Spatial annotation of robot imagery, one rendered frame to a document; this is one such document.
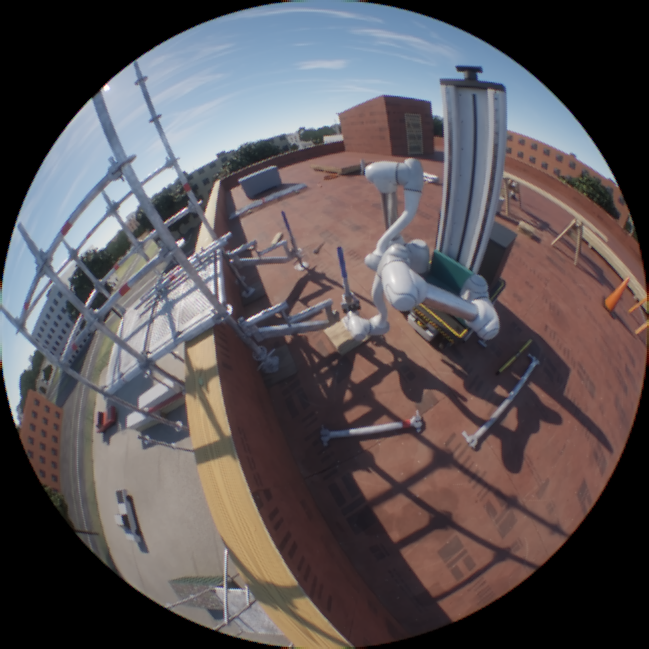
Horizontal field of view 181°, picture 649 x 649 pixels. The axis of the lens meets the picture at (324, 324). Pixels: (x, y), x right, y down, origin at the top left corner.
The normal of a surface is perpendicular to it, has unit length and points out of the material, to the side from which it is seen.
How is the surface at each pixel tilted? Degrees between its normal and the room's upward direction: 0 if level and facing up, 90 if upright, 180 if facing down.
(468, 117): 90
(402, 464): 0
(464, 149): 90
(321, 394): 0
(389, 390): 0
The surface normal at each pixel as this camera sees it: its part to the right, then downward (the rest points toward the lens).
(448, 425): -0.20, -0.58
